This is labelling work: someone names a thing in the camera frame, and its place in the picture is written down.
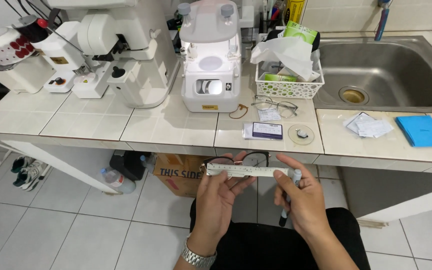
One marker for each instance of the yellow can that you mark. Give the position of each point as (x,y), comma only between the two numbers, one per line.
(294,10)

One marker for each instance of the small printed paper slip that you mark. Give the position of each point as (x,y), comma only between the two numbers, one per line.
(269,114)

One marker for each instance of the brown cardboard box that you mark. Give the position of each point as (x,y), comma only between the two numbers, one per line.
(178,176)

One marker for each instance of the stainless steel sink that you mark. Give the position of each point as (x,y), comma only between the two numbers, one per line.
(396,71)

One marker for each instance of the brown rubber band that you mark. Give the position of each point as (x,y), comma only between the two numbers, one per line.
(243,108)

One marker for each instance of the silver metal wristwatch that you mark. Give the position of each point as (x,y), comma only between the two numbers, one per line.
(199,257)

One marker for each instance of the white lens edging machine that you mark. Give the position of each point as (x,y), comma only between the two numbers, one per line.
(210,75)

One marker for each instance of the white perforated plastic basket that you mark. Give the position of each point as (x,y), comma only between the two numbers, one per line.
(287,90)

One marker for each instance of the white machine with red-knob lever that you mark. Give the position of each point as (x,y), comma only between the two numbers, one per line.
(69,52)

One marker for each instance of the clear round lens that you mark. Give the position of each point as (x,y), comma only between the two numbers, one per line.
(293,139)

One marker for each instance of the blue tap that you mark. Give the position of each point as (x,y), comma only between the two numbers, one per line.
(381,18)

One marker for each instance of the person's left hand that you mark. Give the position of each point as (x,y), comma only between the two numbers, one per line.
(214,204)

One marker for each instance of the white green sneaker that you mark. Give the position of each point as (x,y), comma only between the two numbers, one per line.
(31,177)
(21,163)

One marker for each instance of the flat green lens box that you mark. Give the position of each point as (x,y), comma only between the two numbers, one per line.
(279,78)

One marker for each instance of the black pouch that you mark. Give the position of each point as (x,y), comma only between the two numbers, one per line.
(315,44)

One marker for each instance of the person's right hand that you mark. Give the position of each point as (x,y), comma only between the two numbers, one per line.
(308,204)

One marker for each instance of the black pen holder with tools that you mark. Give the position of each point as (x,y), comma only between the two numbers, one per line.
(270,17)

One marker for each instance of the white mug with red dots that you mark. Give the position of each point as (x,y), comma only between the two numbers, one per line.
(2,47)

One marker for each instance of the white tissue paper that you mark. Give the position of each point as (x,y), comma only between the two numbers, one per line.
(287,52)

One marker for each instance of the small lens block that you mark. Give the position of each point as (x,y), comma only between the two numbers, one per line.
(302,133)

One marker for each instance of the black cup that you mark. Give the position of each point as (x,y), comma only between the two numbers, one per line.
(32,32)

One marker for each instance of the pile of white paper slips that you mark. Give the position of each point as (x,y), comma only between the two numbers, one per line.
(369,126)

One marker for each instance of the black-framed eyeglasses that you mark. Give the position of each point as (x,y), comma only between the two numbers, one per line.
(255,159)

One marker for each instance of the large green lens box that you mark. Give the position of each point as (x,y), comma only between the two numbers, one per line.
(300,32)

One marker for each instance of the white black marker pen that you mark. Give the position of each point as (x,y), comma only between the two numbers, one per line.
(284,213)

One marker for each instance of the clear plastic card sleeve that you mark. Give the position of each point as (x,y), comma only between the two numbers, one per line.
(247,131)

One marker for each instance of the black bag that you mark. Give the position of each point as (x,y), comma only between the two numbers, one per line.
(129,165)

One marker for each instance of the person's black trousers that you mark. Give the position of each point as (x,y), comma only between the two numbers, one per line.
(268,247)

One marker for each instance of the white lensmeter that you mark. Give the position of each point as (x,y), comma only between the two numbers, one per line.
(141,67)

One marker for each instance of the white plastic ruler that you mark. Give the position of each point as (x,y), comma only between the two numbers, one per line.
(253,170)

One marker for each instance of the clear plastic water bottle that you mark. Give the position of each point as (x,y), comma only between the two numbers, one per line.
(120,182)

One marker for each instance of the white box-shaped machine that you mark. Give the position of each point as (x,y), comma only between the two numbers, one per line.
(21,77)

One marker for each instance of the dark blue card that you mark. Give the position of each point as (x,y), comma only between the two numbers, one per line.
(267,131)

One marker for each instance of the thin metal-framed eyeglasses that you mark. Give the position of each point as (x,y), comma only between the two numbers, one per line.
(287,108)

